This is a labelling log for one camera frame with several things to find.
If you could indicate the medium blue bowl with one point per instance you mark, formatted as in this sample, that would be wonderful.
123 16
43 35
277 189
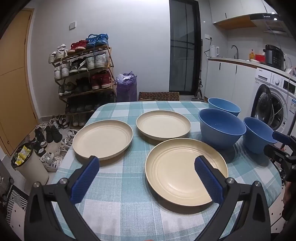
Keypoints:
224 107

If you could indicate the white electric kettle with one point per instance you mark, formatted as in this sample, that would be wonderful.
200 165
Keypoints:
214 51

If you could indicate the white trash bin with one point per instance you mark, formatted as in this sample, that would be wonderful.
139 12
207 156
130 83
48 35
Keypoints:
34 169

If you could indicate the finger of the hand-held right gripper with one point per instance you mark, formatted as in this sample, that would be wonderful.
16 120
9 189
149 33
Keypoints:
281 138
274 154

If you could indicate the purple plastic bag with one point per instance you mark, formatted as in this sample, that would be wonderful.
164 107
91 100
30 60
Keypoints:
126 88

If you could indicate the wooden shoe rack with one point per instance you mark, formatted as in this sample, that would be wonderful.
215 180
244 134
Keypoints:
87 92

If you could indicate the white upper kitchen cabinet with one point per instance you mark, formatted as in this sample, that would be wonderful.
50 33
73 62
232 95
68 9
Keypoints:
233 10

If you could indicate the small dark blue bowl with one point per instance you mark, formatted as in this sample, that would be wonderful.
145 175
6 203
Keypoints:
256 136

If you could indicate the yellow wooden door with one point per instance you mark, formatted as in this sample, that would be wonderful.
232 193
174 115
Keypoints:
13 92

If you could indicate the white kitchen countertop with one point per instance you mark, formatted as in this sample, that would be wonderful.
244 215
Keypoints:
231 60

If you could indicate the black white patterned floor mat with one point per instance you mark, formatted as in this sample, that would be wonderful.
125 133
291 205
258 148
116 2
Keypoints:
17 206

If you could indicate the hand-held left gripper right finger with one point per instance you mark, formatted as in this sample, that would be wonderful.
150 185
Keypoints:
208 183

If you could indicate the patterned flat cardboard box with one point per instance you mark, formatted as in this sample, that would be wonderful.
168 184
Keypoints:
159 96

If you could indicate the red box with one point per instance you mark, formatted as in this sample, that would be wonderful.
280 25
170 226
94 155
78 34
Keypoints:
260 58

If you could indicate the white lower kitchen cabinets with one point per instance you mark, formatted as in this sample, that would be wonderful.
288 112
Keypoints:
226 81

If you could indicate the teal checked tablecloth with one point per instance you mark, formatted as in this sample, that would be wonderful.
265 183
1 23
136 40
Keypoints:
129 208

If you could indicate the large dark blue bowl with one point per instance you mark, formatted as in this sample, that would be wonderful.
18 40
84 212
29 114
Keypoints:
222 132

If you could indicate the black framed glass door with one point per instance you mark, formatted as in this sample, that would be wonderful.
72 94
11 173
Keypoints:
182 46

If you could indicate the white wall socket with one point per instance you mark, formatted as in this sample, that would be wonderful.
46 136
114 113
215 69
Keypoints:
208 37

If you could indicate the black pressure cooker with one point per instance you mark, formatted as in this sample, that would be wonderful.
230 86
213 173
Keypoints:
275 56

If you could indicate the range hood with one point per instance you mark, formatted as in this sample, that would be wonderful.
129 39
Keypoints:
270 22

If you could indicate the white light switch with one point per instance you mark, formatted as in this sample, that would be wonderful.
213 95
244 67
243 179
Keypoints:
72 25

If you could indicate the yellow snack packets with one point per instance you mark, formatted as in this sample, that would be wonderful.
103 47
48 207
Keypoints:
23 155

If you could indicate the rows of shelved sneakers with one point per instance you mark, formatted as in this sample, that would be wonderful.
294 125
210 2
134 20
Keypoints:
101 60

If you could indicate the white washing machine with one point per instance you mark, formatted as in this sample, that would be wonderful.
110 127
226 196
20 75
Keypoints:
275 97

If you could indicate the metal kitchen faucet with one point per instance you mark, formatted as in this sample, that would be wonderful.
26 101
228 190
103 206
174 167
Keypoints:
235 49

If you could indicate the scattered pile of shoes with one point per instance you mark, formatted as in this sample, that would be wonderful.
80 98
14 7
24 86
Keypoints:
52 134

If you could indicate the beige round plate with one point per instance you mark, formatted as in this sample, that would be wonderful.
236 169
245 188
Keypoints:
103 139
163 125
175 176

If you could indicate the yellow bottle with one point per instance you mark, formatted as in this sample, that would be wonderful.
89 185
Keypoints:
251 56

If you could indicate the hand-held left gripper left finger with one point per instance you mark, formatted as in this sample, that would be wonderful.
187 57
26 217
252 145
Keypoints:
85 180

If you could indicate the upright stick vacuum cleaner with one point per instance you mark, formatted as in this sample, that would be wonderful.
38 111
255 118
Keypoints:
199 90

